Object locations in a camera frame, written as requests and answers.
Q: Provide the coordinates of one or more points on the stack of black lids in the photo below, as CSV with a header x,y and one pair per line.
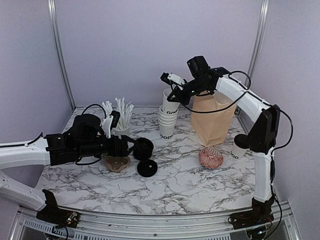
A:
x,y
143,149

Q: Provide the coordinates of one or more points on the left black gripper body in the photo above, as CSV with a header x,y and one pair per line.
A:
x,y
87,149

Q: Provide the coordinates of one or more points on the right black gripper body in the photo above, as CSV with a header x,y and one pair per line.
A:
x,y
198,86

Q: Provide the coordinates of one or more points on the brown paper bag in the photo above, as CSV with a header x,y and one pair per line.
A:
x,y
212,128

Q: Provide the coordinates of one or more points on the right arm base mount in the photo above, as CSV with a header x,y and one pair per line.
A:
x,y
260,213

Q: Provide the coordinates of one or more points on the stack of white cups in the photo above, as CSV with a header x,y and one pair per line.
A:
x,y
167,123

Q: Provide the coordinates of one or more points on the left aluminium frame post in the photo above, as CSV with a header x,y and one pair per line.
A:
x,y
59,52

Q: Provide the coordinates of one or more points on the red patterned bowl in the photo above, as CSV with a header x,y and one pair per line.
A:
x,y
210,158

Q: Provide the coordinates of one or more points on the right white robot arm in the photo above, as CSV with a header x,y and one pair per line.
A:
x,y
261,139

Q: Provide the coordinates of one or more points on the black plastic cup lid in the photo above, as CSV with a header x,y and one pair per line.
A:
x,y
241,141

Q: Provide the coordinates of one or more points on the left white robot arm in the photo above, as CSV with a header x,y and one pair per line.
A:
x,y
24,154

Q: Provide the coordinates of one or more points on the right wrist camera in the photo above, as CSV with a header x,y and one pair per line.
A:
x,y
171,78

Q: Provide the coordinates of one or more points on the brown cardboard cup carrier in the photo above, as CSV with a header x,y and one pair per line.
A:
x,y
116,163

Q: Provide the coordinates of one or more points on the white paper coffee cup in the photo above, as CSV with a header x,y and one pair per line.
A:
x,y
238,151

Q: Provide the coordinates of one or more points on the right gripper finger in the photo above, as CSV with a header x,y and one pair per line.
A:
x,y
184,97
175,94

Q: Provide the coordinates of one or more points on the aluminium front rail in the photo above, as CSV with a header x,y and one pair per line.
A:
x,y
94,225

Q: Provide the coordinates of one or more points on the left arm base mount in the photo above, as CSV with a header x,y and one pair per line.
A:
x,y
52,213

